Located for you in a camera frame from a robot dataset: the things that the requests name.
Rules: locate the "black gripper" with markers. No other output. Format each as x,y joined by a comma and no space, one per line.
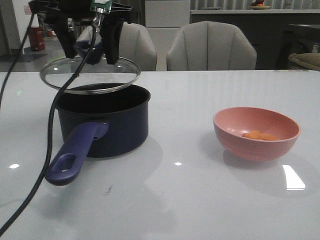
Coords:
57,13

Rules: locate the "glass lid with blue knob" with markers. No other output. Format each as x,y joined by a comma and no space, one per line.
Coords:
89,74

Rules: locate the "pink bowl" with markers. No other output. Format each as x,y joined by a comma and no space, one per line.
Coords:
231,123

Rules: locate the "orange ham slice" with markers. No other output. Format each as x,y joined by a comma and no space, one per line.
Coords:
254,134
267,137

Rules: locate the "red bin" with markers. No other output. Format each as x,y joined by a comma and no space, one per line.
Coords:
36,38

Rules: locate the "grey chair left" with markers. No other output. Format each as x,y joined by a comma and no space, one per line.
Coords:
135,44

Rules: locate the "grey chair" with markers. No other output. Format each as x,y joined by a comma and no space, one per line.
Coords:
210,46
135,44

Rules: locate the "white cabinet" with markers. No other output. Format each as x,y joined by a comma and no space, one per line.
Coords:
163,18

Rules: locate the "grey chair right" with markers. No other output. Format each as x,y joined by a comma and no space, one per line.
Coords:
210,46

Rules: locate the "fruit plate on counter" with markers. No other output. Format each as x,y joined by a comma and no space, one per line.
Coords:
259,5

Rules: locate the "dark kitchen counter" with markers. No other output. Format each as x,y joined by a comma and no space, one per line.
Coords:
274,33

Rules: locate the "beige sofa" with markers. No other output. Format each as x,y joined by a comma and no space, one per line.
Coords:
310,61

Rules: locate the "dark blue saucepan purple handle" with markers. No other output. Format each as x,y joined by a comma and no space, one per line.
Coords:
98,126

